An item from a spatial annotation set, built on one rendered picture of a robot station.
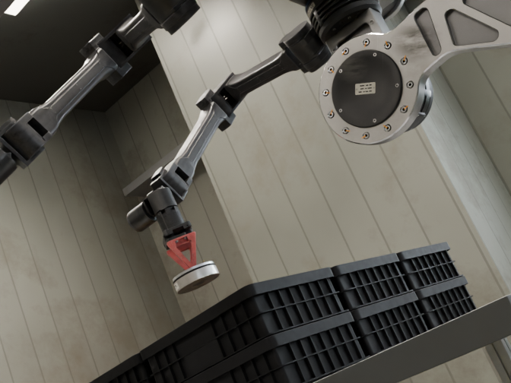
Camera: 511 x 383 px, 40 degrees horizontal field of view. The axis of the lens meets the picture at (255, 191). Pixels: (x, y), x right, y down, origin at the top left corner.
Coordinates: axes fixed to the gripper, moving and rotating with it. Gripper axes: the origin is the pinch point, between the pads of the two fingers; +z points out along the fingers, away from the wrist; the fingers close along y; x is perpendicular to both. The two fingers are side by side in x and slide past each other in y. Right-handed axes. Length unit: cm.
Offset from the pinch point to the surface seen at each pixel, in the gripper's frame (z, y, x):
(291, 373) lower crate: 30.9, 17.5, 7.0
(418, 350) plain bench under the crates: 36, 76, 10
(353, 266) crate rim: 14.4, -2.5, 35.8
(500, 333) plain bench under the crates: 38, 83, 16
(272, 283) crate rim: 13.1, 15.6, 11.7
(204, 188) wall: -121, -332, 78
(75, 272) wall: -96, -321, -29
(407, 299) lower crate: 26, -12, 48
